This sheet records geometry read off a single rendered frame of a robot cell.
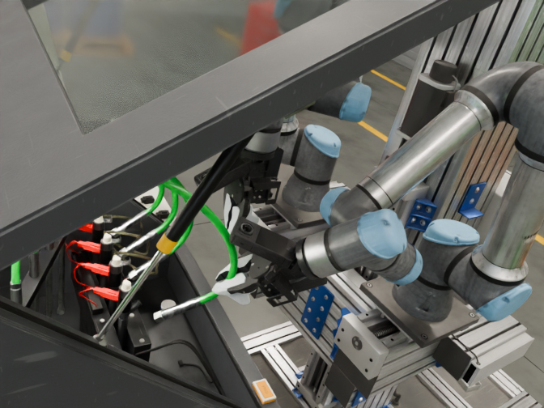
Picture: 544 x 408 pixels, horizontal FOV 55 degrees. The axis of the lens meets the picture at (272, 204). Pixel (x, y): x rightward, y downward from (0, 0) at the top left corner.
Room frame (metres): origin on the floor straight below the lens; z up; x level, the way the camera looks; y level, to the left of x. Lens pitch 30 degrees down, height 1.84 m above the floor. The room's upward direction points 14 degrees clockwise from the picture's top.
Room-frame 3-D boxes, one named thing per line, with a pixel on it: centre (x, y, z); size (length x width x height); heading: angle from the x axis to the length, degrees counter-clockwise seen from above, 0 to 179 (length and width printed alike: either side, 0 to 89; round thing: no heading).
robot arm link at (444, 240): (1.08, -0.43, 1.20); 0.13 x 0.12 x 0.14; 37
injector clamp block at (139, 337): (0.89, 0.31, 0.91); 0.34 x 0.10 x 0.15; 36
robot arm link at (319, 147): (1.46, -0.09, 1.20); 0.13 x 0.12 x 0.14; 88
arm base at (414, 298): (1.09, -0.43, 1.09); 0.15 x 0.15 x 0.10
